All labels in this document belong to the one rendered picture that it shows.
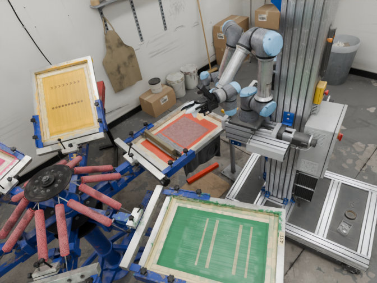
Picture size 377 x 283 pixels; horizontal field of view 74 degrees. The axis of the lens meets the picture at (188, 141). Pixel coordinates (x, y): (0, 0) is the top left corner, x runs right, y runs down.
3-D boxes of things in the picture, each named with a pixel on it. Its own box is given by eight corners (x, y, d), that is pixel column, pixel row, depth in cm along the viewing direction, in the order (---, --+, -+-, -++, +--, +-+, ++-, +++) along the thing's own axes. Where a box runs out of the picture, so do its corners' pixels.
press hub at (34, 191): (124, 236, 268) (62, 146, 177) (145, 262, 244) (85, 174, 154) (91, 264, 251) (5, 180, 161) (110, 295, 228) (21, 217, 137)
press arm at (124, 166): (134, 160, 208) (132, 156, 204) (138, 164, 204) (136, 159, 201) (116, 173, 200) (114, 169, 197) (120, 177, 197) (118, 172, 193)
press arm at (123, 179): (193, 130, 245) (192, 126, 241) (197, 132, 241) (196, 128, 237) (77, 215, 192) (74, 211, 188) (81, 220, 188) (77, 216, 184)
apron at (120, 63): (141, 78, 412) (119, 9, 341) (143, 79, 407) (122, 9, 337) (114, 92, 389) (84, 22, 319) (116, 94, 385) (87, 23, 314)
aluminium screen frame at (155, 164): (189, 103, 263) (188, 100, 261) (232, 124, 228) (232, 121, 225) (127, 145, 230) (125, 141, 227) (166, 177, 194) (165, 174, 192)
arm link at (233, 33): (247, 31, 176) (225, 92, 207) (243, 26, 184) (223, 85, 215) (232, 28, 174) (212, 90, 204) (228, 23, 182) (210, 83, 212)
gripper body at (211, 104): (203, 117, 135) (221, 108, 138) (200, 103, 130) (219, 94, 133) (196, 112, 140) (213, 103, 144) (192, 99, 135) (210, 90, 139)
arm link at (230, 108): (228, 105, 158) (226, 90, 151) (239, 113, 150) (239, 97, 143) (217, 110, 155) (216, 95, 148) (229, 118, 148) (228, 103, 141)
